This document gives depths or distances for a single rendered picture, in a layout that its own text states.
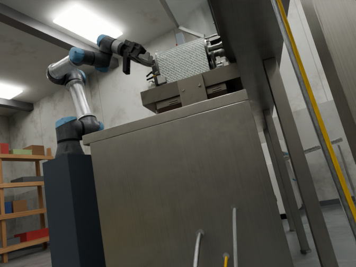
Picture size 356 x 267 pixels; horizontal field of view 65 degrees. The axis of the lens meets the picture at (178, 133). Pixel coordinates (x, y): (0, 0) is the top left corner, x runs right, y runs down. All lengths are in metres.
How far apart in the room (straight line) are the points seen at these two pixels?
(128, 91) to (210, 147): 5.96
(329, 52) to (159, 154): 0.69
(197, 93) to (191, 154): 0.24
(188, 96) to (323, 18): 0.66
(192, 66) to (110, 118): 5.84
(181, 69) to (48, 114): 7.75
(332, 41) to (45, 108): 8.79
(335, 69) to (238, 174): 0.56
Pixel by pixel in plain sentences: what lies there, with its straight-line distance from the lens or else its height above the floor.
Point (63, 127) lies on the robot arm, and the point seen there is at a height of 1.06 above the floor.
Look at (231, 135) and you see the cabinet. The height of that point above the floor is 0.75.
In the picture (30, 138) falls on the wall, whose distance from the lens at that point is 9.51.
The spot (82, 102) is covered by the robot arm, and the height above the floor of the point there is 1.25.
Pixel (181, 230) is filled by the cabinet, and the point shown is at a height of 0.48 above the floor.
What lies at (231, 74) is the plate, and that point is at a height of 0.99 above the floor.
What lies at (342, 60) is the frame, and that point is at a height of 0.73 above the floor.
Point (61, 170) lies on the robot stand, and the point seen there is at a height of 0.83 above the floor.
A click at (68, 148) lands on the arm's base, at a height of 0.94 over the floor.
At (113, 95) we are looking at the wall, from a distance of 7.15.
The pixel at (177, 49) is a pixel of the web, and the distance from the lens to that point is 1.41.
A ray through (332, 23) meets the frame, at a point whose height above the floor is 0.80.
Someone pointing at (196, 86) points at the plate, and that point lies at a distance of 1.08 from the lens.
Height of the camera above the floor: 0.59
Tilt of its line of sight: 12 degrees up
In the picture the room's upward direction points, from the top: 12 degrees counter-clockwise
